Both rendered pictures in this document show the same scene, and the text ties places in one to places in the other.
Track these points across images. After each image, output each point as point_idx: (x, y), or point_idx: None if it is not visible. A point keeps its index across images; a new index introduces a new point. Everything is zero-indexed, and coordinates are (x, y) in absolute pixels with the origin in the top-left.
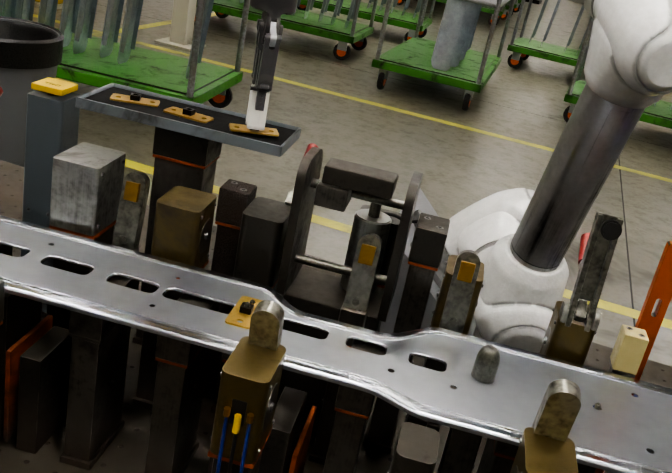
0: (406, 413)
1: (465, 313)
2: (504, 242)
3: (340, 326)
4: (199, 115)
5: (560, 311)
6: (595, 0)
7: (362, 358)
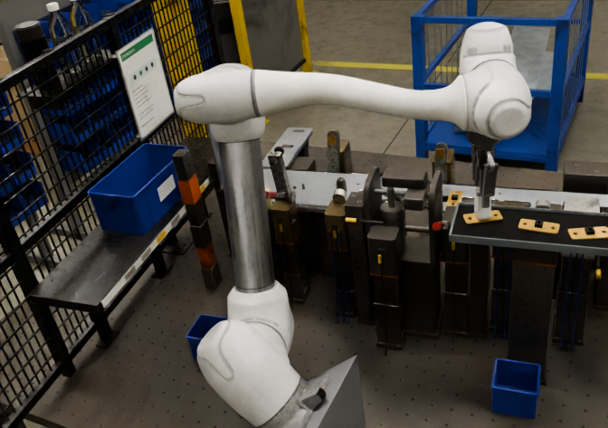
0: (346, 337)
1: None
2: (276, 289)
3: None
4: (530, 226)
5: (293, 198)
6: None
7: (397, 188)
